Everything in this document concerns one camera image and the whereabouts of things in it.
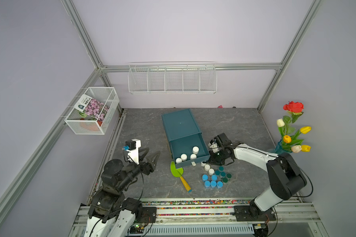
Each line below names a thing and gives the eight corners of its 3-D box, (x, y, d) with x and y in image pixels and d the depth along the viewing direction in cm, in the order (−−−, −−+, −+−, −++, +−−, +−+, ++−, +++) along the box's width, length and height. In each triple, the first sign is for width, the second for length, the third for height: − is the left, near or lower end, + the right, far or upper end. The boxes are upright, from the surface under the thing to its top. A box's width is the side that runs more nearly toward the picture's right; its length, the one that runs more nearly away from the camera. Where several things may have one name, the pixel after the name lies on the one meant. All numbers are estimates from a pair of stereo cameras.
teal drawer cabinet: (173, 159, 95) (170, 140, 77) (166, 135, 107) (162, 114, 89) (198, 151, 98) (201, 132, 81) (188, 129, 110) (189, 108, 92)
